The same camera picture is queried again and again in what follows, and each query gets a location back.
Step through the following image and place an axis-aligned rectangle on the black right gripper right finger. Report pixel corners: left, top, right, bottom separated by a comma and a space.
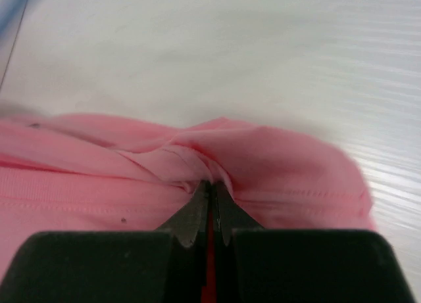
212, 182, 414, 302

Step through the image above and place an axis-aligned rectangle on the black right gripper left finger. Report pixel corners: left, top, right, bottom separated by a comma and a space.
1, 181, 211, 302

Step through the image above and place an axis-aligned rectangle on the pink t shirt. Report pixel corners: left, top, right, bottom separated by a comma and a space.
1, 114, 374, 271

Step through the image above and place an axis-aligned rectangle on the blue wire hanger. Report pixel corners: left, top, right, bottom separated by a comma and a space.
1, 0, 27, 47

